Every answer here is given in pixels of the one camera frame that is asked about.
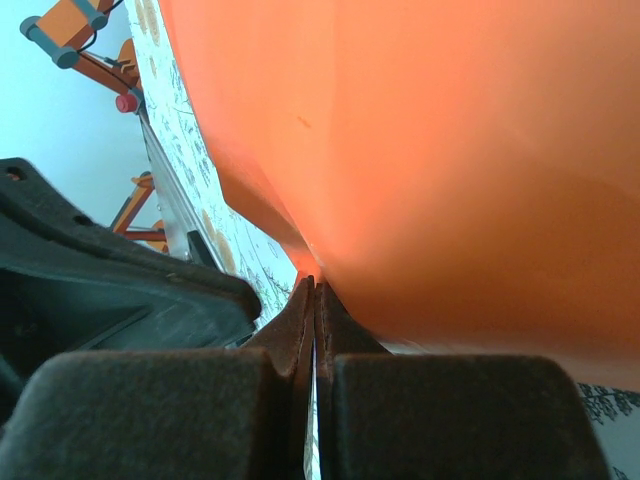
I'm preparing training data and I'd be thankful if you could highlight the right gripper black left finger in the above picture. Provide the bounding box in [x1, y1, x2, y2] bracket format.
[0, 277, 316, 480]

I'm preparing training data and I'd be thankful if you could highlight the left aluminium side rail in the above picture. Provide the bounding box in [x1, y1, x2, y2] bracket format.
[138, 105, 224, 274]

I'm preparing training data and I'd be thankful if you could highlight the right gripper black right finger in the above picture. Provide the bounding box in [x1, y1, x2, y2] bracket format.
[316, 281, 614, 480]

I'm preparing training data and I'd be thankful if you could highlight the orange wrapping paper sheet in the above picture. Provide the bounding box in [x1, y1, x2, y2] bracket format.
[158, 0, 640, 392]

